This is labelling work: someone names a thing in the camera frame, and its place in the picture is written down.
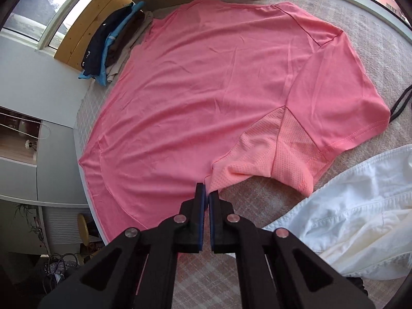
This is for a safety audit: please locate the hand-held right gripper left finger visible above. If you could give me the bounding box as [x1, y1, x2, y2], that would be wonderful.
[38, 183, 207, 309]

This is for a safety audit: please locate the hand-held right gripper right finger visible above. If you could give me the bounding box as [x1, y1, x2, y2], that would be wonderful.
[209, 189, 375, 309]

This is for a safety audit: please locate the pink T-shirt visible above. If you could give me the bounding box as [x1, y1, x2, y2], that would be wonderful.
[78, 0, 391, 297]

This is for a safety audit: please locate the yellow round stool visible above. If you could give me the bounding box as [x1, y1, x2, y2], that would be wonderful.
[76, 214, 93, 249]

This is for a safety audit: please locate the white garment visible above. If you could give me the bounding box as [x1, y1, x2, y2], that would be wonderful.
[262, 145, 412, 280]

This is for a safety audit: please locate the green houseplant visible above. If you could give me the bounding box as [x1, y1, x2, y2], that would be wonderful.
[13, 203, 47, 252]

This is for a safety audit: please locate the small flower vase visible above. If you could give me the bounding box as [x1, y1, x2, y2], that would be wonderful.
[24, 138, 37, 160]

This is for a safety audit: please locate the brown garment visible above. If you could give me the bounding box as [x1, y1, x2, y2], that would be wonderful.
[106, 11, 145, 68]

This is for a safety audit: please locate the beige garment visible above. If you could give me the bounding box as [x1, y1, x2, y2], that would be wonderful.
[108, 11, 155, 84]

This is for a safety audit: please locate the white cabinet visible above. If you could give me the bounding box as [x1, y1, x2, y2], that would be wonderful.
[0, 35, 82, 207]

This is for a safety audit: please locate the light pine board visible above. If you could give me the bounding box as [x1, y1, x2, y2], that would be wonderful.
[54, 0, 136, 71]

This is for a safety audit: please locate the tangle of cables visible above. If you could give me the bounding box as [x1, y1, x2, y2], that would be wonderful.
[40, 254, 86, 285]

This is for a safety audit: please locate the black drawstring garment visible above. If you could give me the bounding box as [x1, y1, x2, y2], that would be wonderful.
[388, 84, 412, 123]

